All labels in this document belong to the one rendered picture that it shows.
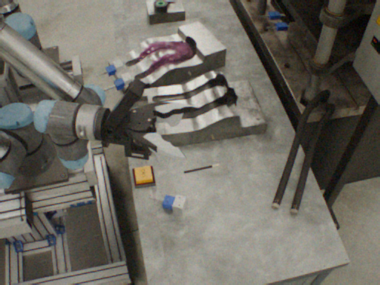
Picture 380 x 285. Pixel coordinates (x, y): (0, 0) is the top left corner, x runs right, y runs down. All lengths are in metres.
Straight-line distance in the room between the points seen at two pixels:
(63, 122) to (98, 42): 2.69
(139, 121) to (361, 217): 1.94
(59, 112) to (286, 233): 0.91
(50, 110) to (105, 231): 1.30
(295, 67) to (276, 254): 1.01
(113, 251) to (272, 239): 0.90
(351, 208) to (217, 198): 1.26
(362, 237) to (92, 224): 1.56
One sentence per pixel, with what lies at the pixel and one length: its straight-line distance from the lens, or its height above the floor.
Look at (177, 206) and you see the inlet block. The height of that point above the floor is 0.85.
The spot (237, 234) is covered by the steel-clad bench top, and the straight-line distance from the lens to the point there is 1.41.
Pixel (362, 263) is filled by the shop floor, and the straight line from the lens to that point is 2.42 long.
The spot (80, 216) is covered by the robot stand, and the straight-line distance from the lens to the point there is 2.18.
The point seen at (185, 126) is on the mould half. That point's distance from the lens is 1.57.
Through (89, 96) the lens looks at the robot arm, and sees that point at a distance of 1.01.
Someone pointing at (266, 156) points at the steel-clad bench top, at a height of 0.80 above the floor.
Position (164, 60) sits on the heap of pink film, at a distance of 1.81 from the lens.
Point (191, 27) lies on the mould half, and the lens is 2.02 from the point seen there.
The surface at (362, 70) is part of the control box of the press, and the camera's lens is 1.63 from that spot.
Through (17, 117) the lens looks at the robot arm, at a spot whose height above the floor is 1.27.
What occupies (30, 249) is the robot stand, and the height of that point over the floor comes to 0.23.
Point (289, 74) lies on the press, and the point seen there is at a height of 0.79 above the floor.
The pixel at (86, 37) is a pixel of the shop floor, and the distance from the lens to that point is 3.62.
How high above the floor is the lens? 2.07
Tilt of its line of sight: 51 degrees down
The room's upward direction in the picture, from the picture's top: straight up
